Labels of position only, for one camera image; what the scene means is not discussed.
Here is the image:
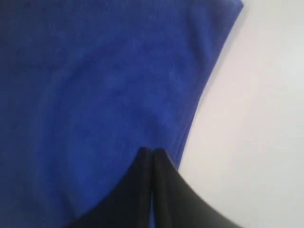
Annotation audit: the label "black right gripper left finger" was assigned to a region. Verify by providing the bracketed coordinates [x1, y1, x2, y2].
[68, 147, 153, 228]

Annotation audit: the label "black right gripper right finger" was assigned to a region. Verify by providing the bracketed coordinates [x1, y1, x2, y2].
[152, 149, 239, 228]

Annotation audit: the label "blue towel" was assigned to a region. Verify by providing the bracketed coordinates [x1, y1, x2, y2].
[0, 0, 243, 228]

